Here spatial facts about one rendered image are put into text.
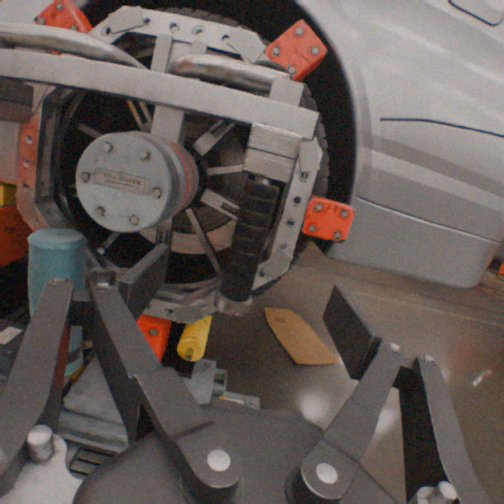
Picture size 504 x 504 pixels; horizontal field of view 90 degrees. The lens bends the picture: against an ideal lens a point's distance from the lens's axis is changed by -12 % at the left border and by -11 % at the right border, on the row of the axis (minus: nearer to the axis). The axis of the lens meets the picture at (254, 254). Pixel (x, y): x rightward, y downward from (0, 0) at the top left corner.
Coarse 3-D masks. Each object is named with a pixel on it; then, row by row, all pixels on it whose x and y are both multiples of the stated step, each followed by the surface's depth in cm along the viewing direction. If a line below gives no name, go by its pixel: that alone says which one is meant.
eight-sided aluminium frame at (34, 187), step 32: (96, 32) 41; (128, 32) 42; (160, 32) 41; (192, 32) 41; (224, 32) 42; (64, 96) 47; (32, 128) 45; (32, 160) 47; (32, 192) 48; (288, 192) 50; (32, 224) 50; (64, 224) 55; (288, 224) 56; (288, 256) 53; (160, 288) 60; (256, 288) 55; (192, 320) 57
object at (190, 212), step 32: (96, 96) 55; (64, 128) 53; (96, 128) 64; (224, 128) 56; (64, 160) 56; (64, 192) 57; (96, 224) 66; (192, 224) 62; (96, 256) 61; (128, 256) 69; (192, 256) 83; (224, 256) 77; (192, 288) 64
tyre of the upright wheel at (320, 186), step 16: (192, 16) 47; (208, 16) 48; (256, 32) 50; (304, 96) 52; (64, 112) 52; (320, 128) 54; (320, 144) 55; (320, 160) 56; (320, 176) 57; (320, 192) 58; (304, 240) 61
